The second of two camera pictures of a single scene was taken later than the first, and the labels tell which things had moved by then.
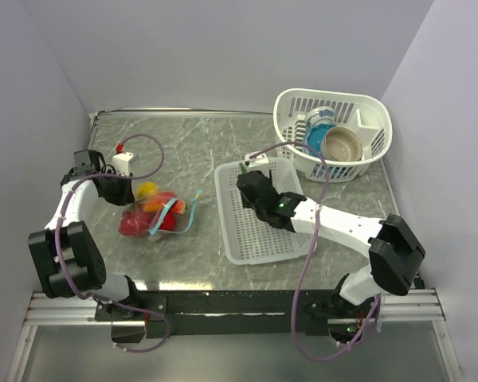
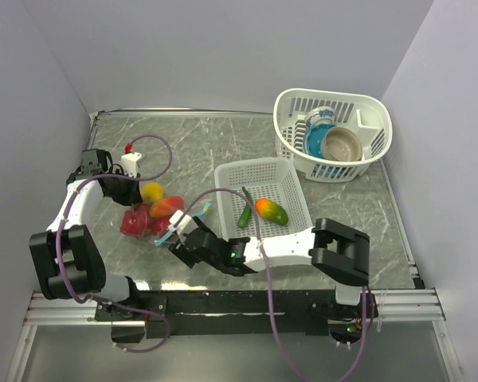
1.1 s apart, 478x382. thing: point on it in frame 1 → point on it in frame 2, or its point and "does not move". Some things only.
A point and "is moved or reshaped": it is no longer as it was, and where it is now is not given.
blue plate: [313, 136] does not move
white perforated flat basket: [247, 237] does not move
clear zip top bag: [156, 211] is moved or reshaped
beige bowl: [341, 144] does not move
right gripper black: [269, 179] → [184, 254]
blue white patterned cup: [321, 114] does not move
